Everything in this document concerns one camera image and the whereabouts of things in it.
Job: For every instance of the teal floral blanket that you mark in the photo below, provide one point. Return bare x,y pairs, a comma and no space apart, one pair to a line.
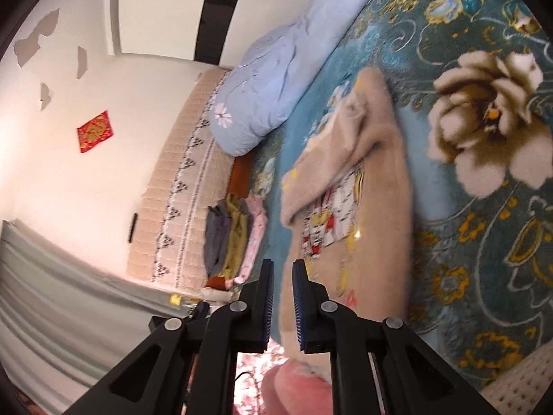
475,268

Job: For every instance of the white wardrobe with black stripe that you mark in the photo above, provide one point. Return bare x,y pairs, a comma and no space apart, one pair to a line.
173,8

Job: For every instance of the black wall fixture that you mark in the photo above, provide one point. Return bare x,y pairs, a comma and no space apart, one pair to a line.
132,228

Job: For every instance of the pink folded garment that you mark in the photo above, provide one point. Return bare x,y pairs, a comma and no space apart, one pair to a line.
257,229

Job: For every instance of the light blue floral duvet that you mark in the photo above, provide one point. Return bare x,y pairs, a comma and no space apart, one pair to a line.
276,78

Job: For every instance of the grey-green curtain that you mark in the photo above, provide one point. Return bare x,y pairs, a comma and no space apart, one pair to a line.
52,302

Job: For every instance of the pink floral cloth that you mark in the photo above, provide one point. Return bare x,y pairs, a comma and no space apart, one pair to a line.
255,367

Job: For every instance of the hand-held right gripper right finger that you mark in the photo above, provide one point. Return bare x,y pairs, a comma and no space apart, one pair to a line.
299,307

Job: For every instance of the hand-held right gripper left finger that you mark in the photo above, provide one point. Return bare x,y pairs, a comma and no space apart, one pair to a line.
268,298

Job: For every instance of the grey folded garment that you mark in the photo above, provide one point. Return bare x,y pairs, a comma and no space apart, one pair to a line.
216,237

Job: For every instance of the beige quilted headboard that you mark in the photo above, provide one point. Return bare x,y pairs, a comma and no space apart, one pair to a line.
181,190

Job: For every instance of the white quilted mattress pad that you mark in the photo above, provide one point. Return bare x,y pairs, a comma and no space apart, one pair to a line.
522,391

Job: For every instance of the red wall decoration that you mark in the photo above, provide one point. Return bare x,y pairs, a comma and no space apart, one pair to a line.
95,132

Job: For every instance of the beige fuzzy sweater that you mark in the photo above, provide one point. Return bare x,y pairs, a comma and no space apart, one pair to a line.
380,207

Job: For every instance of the olive folded garment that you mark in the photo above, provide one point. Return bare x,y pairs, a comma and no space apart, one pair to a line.
235,242

